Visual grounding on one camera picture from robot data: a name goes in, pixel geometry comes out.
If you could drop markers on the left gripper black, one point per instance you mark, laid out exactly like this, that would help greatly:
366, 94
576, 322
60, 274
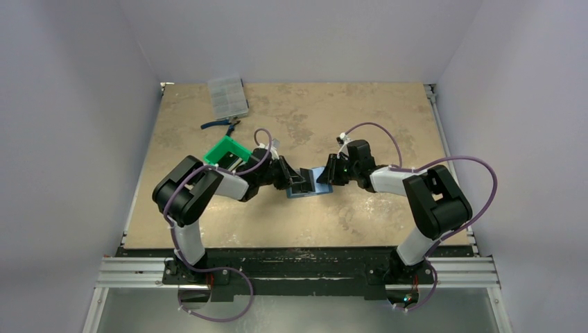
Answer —
288, 175

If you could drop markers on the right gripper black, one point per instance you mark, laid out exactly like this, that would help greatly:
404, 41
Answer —
331, 166

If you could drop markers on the blue card holder wallet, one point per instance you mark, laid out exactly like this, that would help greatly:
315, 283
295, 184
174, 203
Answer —
319, 188

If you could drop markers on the black credit card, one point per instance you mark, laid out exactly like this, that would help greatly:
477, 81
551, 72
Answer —
308, 185

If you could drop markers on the green plastic bin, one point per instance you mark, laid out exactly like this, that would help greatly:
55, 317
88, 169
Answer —
227, 154

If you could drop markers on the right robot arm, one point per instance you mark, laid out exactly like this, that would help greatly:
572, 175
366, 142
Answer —
436, 201

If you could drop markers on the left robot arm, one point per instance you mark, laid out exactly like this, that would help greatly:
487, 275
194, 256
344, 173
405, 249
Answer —
184, 194

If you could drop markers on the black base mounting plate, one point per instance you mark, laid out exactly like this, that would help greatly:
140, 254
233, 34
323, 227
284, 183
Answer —
367, 272

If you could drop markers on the clear plastic organizer box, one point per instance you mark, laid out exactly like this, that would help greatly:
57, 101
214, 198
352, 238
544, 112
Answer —
228, 98

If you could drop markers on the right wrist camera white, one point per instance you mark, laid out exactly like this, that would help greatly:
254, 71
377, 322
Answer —
343, 142

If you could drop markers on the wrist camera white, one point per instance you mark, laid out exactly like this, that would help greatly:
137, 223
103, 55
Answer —
274, 146
343, 142

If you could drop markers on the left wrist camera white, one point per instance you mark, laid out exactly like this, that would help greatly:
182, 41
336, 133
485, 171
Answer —
274, 146

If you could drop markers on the blue handled pliers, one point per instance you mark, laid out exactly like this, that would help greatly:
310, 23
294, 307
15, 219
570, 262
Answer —
231, 124

